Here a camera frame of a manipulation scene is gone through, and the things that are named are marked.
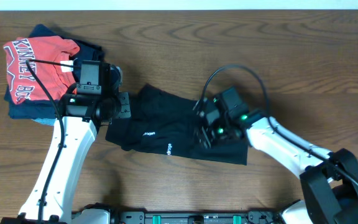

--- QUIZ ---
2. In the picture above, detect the black t-shirt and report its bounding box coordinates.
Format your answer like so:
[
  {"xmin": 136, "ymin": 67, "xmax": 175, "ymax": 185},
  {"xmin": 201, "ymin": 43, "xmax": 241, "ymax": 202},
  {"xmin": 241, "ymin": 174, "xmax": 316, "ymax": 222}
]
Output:
[{"xmin": 105, "ymin": 85, "xmax": 248, "ymax": 165}]

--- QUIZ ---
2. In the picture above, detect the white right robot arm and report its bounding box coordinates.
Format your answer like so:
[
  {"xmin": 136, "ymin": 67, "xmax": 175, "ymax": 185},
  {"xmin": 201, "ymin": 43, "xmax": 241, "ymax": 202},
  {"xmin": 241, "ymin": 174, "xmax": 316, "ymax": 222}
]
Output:
[{"xmin": 194, "ymin": 97, "xmax": 358, "ymax": 223}]

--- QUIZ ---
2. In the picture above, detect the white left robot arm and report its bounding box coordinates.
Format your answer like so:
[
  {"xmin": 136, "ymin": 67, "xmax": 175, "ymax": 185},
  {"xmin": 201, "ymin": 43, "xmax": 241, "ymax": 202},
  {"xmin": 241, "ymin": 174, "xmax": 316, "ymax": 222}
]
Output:
[{"xmin": 1, "ymin": 92, "xmax": 131, "ymax": 223}]

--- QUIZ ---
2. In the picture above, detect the folded red printed t-shirt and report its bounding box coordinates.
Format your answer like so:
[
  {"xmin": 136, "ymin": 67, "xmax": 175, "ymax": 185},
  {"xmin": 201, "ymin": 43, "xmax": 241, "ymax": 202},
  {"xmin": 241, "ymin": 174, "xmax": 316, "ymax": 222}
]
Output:
[{"xmin": 3, "ymin": 35, "xmax": 80, "ymax": 105}]

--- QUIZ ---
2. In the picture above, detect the folded light blue garment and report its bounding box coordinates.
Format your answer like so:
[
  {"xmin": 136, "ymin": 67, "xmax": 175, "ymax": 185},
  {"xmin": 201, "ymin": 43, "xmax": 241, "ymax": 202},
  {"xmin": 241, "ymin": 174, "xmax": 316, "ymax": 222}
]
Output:
[{"xmin": 33, "ymin": 118, "xmax": 56, "ymax": 126}]

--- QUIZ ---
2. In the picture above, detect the folded navy t-shirt stack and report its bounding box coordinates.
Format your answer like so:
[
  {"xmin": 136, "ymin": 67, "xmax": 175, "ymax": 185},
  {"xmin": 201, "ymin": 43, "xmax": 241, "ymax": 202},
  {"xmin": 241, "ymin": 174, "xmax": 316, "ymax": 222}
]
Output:
[{"xmin": 4, "ymin": 24, "xmax": 104, "ymax": 119}]

